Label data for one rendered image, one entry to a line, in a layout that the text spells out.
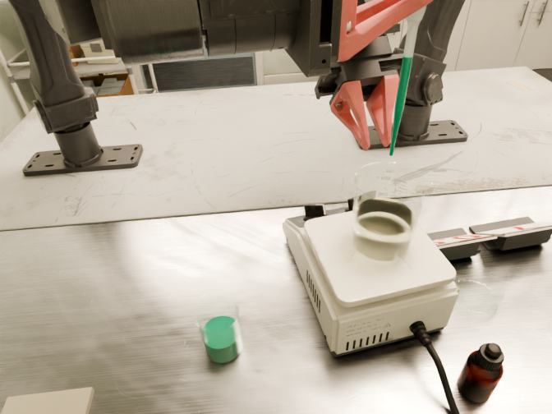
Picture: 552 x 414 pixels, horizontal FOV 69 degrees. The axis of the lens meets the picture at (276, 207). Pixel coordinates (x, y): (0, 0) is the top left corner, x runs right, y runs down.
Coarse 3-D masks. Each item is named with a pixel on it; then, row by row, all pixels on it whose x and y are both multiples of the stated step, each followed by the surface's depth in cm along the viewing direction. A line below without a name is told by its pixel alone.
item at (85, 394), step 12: (24, 396) 38; (36, 396) 38; (48, 396) 38; (60, 396) 38; (72, 396) 38; (84, 396) 38; (12, 408) 37; (24, 408) 37; (36, 408) 37; (48, 408) 37; (60, 408) 37; (72, 408) 37; (84, 408) 37
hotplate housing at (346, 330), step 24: (288, 240) 52; (312, 264) 42; (312, 288) 43; (432, 288) 39; (456, 288) 39; (336, 312) 37; (360, 312) 37; (384, 312) 37; (408, 312) 38; (432, 312) 39; (336, 336) 39; (360, 336) 39; (384, 336) 40; (408, 336) 42
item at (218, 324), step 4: (220, 316) 42; (224, 316) 42; (228, 316) 42; (212, 320) 42; (216, 320) 42; (220, 320) 42; (224, 320) 42; (228, 320) 42; (232, 320) 42; (208, 324) 41; (212, 324) 41; (216, 324) 41; (220, 324) 41; (224, 324) 41; (228, 324) 41; (204, 328) 41; (208, 328) 41; (212, 328) 41; (216, 328) 41; (220, 328) 41; (224, 328) 41
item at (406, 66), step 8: (408, 64) 30; (400, 72) 30; (408, 72) 30; (400, 80) 31; (400, 88) 31; (400, 96) 31; (400, 104) 32; (400, 112) 32; (400, 120) 33; (392, 136) 34; (392, 144) 34; (392, 152) 35
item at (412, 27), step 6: (408, 18) 28; (408, 24) 28; (414, 24) 28; (408, 30) 28; (414, 30) 28; (408, 36) 29; (414, 36) 28; (408, 42) 29; (414, 42) 29; (408, 48) 29; (408, 54) 29; (390, 156) 35
